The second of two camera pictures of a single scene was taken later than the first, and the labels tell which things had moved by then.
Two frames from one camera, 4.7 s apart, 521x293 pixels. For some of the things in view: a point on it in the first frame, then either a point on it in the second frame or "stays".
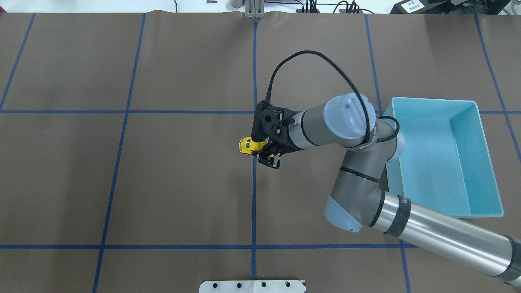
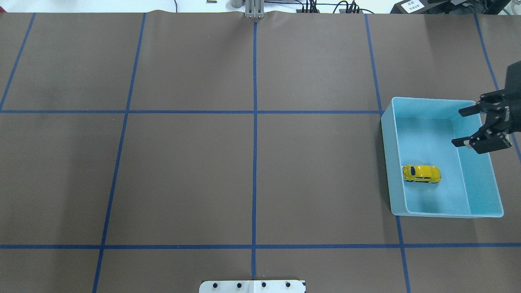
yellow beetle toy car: [246, 145] → [421, 173]
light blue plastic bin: [445, 164] stays
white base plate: [252, 286] stays
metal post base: [255, 9] stays
